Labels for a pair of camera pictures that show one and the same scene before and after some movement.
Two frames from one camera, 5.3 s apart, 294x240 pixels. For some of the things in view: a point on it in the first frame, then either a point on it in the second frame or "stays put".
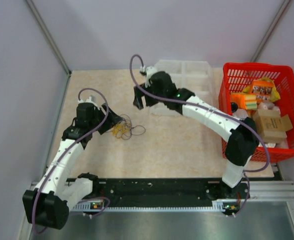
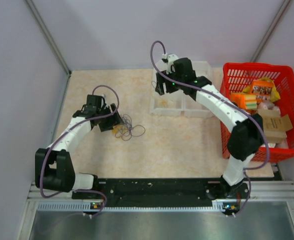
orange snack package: x=262 y=88 stays put
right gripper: x=138 y=101 → x=161 y=80
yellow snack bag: x=275 y=93 stays put
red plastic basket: x=235 y=77 stays put
